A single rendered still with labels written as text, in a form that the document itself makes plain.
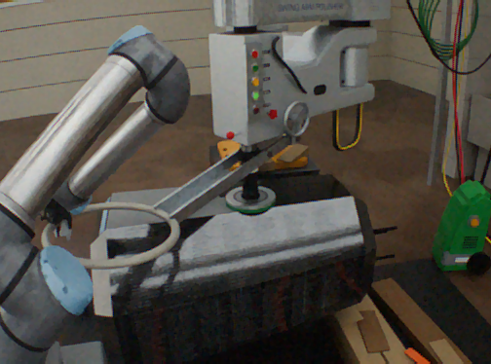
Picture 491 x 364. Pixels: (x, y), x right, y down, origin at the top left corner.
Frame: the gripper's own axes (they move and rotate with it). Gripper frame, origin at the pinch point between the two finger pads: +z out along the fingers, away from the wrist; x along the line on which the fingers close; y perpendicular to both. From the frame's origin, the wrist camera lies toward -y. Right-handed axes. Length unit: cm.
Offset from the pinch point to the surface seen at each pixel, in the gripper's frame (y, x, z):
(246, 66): -38, 58, -61
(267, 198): -57, 63, -4
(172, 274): -17.7, 37.4, 17.6
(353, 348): -54, 110, 64
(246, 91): -39, 59, -52
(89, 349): 41, 42, 7
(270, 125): -51, 64, -38
